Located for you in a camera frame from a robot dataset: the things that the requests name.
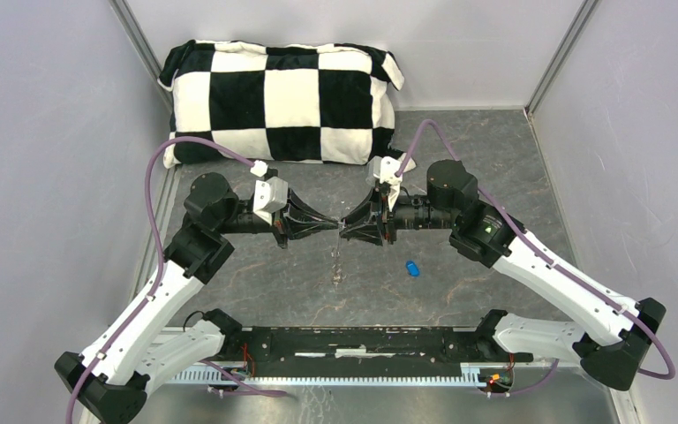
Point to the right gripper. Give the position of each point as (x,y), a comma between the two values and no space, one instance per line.
(372,210)

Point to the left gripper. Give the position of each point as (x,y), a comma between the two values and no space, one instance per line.
(281,221)

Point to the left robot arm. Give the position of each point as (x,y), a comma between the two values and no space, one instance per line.
(115,375)

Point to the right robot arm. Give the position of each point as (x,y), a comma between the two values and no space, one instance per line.
(606,333)

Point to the blue key fob tag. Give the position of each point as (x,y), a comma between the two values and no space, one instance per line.
(412,269)

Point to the black and white checkered pillow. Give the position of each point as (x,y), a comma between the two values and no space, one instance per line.
(297,103)

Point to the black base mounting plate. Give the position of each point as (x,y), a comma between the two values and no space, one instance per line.
(354,366)

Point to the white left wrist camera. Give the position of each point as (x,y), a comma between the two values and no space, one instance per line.
(270,192)

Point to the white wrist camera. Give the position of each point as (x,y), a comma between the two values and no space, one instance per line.
(382,171)
(270,192)

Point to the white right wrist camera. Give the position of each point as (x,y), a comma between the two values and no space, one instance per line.
(382,171)

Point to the aluminium frame rail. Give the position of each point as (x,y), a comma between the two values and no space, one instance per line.
(491,341)

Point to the white slotted cable duct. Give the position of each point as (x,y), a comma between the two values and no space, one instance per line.
(204,375)

